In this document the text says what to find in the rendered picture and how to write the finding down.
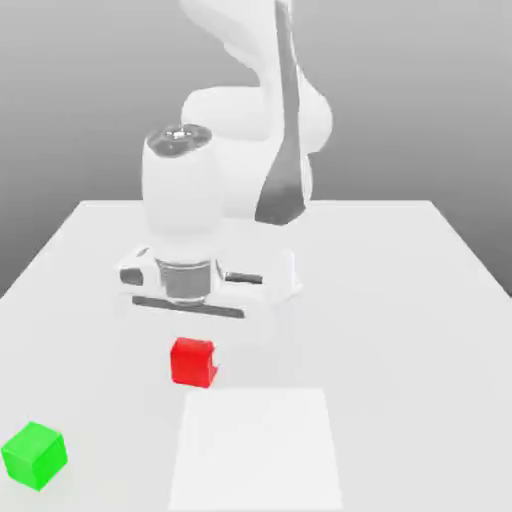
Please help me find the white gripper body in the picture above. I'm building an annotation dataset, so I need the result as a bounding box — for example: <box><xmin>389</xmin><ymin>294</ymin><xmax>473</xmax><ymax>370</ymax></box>
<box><xmin>127</xmin><ymin>294</ymin><xmax>250</xmax><ymax>327</ymax></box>

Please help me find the small red cube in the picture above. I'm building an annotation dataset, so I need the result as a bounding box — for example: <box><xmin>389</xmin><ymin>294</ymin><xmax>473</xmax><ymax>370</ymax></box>
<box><xmin>169</xmin><ymin>336</ymin><xmax>222</xmax><ymax>390</ymax></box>

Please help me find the small green cube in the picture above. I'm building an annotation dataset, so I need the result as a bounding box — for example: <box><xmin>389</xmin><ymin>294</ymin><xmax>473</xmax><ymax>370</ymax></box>
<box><xmin>0</xmin><ymin>420</ymin><xmax>69</xmax><ymax>493</ymax></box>

